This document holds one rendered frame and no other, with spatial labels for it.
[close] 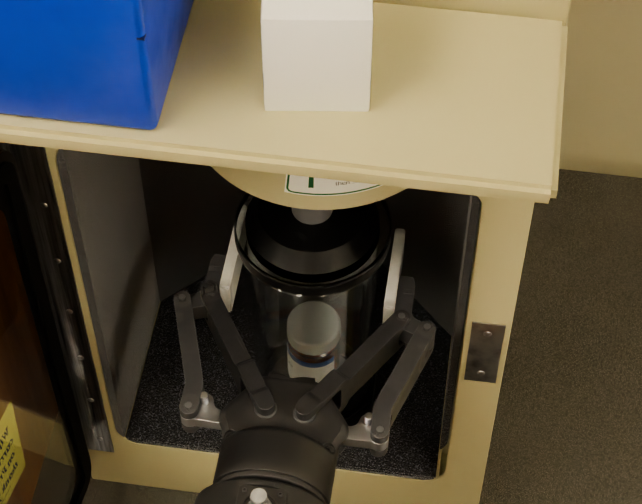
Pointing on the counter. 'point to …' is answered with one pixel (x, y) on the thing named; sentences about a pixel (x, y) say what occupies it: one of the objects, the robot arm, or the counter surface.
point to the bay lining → (190, 255)
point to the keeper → (484, 352)
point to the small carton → (317, 54)
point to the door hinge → (62, 289)
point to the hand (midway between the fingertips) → (317, 252)
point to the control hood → (496, 115)
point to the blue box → (82, 58)
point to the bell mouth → (306, 189)
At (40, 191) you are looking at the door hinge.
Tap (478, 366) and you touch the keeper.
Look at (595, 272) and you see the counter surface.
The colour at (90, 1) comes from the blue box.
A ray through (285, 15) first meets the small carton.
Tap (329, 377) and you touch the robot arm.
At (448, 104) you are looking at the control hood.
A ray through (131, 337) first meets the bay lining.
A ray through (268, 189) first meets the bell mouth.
